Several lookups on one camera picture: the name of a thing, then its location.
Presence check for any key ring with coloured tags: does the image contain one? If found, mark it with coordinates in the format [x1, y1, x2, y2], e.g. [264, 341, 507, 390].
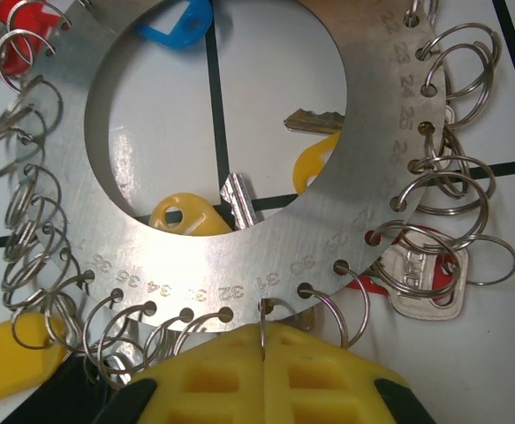
[16, 0, 451, 350]

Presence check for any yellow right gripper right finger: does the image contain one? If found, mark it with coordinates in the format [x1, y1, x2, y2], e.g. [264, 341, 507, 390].
[264, 323, 437, 424]

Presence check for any yellow plastic key tag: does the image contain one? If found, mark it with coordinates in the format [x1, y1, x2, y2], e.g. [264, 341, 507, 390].
[0, 318, 69, 390]
[149, 192, 235, 238]
[292, 131, 343, 195]

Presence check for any blue plastic key tag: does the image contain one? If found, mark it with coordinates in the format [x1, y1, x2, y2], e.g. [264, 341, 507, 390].
[133, 0, 216, 49]

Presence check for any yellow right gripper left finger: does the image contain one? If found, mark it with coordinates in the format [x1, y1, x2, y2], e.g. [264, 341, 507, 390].
[92, 323, 266, 424]

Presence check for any red plastic key tag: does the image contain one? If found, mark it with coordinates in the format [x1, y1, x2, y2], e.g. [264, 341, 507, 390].
[0, 0, 71, 79]
[344, 223, 466, 310]

